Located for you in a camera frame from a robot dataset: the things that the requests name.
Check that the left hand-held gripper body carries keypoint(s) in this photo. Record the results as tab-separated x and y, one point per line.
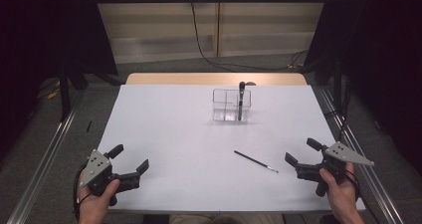
94	167

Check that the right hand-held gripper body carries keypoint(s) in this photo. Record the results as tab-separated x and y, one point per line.
343	155

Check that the thin black pen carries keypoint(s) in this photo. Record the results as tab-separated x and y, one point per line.
253	161

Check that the black marker pen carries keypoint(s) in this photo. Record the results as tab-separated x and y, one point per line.
240	104

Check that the clear plastic organizer box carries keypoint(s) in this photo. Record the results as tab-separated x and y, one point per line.
227	104

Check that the person's right hand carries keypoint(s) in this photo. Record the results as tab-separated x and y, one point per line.
343	194

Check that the person's left hand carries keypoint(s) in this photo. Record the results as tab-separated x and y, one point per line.
94	207

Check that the small black stick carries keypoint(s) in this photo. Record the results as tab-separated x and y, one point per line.
89	126

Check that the white table mat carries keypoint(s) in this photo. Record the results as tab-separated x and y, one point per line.
199	190

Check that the dark table grommet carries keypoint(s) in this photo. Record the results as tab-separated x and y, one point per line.
252	83

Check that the wooden table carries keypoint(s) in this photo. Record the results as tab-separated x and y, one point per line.
199	78

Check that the black curtain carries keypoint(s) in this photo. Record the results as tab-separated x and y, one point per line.
40	35
381	51

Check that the metal floor rail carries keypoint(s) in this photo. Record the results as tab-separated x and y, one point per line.
371	190
43	164

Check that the black stand post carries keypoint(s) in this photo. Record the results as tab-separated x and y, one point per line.
64	94

